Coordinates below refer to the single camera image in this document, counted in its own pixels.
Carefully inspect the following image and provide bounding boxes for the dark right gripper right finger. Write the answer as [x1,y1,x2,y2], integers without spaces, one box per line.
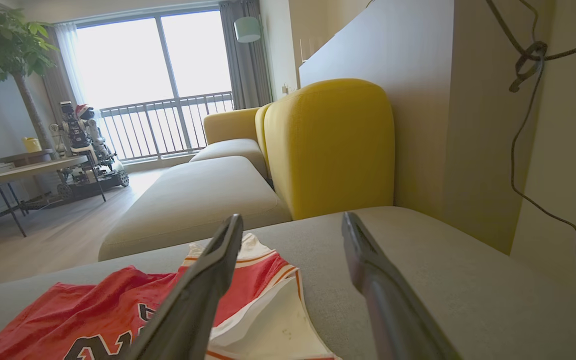
[341,211,461,360]

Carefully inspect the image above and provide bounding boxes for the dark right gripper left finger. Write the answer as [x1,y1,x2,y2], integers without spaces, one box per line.
[118,214,245,360]

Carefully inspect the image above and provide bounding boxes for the red shorts with white stripes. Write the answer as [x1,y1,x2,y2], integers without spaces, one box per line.
[0,232,341,360]

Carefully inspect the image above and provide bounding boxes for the large grey sofa seat cushion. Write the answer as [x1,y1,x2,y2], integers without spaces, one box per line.
[0,206,576,360]

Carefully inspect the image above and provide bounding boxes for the medium grey sofa seat cushion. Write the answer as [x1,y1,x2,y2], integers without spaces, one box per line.
[98,156,293,262]

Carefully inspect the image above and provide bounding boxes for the small grey sofa seat cushion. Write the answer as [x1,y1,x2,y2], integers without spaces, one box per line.
[189,138,270,180]

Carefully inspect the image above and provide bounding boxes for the yellow sofa back cushion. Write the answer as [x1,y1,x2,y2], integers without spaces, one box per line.
[263,78,396,221]
[254,102,274,181]

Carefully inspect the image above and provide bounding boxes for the grey metal balcony railing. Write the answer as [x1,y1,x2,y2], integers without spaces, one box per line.
[99,91,235,162]

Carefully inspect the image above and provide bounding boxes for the yellow sofa armrest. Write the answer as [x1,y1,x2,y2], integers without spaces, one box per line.
[203,107,261,146]

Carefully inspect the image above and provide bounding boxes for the wheeled humanoid robot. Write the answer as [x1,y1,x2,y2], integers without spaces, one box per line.
[49,101,130,198]

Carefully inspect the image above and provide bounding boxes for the wooden table black metal legs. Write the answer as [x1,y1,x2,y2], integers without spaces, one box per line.
[0,155,108,238]

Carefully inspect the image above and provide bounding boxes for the round wooden side table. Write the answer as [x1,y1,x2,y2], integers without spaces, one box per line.
[0,149,55,167]

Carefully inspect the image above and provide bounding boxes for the grey opaque curtain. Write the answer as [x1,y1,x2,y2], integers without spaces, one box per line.
[219,0,273,110]

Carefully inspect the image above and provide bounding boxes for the large balcony window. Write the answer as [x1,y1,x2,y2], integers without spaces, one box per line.
[75,10,235,162]

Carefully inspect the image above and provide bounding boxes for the sheer white curtain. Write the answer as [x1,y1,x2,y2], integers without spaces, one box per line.
[43,22,86,108]

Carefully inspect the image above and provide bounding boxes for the green indoor tree plant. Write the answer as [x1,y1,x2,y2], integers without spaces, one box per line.
[0,9,59,156]

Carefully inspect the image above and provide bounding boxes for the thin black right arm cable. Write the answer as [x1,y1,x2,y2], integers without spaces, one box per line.
[510,60,576,313]

